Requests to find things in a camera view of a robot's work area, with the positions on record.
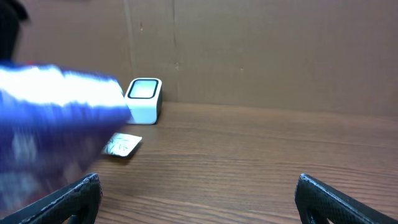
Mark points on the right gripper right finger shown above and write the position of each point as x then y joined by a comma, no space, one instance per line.
319,203

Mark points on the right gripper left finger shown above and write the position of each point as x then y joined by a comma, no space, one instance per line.
76,203

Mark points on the white Pantene tube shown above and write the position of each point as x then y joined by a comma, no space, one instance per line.
121,145

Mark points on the red purple pantyliner pack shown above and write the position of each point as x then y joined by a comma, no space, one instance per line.
54,124

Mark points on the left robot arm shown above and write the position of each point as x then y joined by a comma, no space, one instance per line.
13,12

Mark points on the white barcode scanner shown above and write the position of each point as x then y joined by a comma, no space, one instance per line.
144,100

